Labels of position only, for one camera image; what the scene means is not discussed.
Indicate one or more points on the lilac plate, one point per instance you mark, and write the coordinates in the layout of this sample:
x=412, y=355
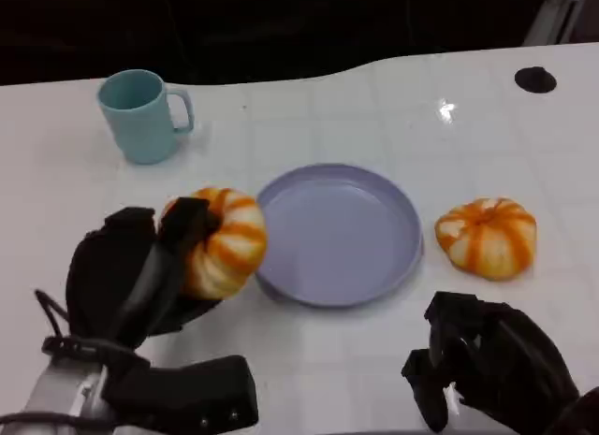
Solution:
x=337, y=238

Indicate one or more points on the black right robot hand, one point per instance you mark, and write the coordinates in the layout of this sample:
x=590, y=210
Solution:
x=510, y=365

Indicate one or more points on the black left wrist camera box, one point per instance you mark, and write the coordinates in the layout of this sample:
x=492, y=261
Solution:
x=196, y=393

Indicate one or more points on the grey metal frame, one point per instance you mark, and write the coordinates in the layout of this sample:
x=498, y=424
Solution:
x=564, y=14

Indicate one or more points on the orange white striped bread roll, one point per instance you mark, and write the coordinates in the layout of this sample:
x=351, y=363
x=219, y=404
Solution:
x=234, y=248
x=486, y=241

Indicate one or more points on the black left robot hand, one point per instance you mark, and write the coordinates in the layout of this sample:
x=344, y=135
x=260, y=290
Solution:
x=107, y=285

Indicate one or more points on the pale green mug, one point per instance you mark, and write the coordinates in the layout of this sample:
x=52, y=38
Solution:
x=140, y=126

